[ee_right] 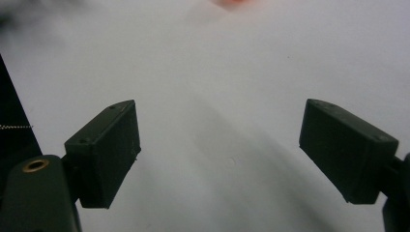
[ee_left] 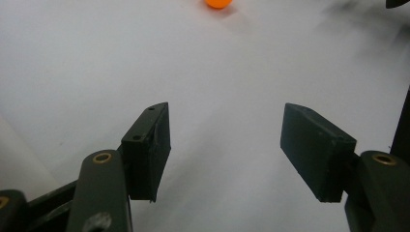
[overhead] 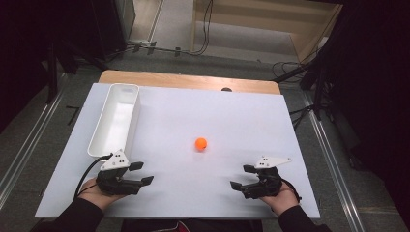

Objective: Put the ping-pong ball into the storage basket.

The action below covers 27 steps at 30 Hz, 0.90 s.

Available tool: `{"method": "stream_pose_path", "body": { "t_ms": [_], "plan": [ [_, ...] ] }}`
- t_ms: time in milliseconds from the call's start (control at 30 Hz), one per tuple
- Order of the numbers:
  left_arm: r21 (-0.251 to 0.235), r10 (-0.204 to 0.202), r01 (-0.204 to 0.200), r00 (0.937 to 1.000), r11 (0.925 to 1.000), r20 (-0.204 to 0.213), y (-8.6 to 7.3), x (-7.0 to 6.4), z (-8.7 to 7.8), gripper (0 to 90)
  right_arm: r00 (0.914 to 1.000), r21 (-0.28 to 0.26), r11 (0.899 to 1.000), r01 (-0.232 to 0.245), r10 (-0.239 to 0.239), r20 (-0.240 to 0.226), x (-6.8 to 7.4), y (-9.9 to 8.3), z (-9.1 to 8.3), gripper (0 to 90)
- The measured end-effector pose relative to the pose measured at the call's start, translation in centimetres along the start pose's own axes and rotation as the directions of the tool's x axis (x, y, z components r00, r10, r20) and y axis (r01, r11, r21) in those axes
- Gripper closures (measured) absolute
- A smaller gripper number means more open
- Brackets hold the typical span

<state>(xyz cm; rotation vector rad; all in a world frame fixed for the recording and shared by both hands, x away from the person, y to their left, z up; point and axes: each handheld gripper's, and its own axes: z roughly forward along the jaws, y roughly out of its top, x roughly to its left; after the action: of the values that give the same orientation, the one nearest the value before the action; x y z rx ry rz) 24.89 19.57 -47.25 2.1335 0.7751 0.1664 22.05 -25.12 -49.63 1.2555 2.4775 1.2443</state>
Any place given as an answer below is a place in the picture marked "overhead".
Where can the light wooden shelf unit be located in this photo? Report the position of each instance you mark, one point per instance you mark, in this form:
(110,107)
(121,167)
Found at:
(257,29)

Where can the white plastic bin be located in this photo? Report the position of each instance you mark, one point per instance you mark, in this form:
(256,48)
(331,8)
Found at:
(112,125)

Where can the white board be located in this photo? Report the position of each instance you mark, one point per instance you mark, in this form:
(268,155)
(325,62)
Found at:
(209,112)

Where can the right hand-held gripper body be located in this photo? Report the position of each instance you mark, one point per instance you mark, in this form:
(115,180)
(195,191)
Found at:
(266,182)

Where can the person's right hand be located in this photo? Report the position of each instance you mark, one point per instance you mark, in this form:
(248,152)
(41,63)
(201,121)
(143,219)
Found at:
(283,199)

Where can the metal floor rail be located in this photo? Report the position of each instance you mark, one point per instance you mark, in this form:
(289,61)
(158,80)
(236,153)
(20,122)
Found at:
(335,174)
(29,141)

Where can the orange ball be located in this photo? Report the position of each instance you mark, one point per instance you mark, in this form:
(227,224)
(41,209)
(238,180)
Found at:
(200,144)

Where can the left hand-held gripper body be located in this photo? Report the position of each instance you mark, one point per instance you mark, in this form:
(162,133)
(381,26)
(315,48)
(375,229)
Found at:
(112,180)

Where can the dark cabinet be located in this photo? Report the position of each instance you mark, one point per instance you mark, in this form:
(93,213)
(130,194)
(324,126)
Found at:
(106,25)

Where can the black stand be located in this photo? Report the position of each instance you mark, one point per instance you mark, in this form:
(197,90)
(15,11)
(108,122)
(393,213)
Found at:
(314,80)

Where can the person's left hand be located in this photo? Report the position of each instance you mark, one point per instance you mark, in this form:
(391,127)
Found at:
(95,195)

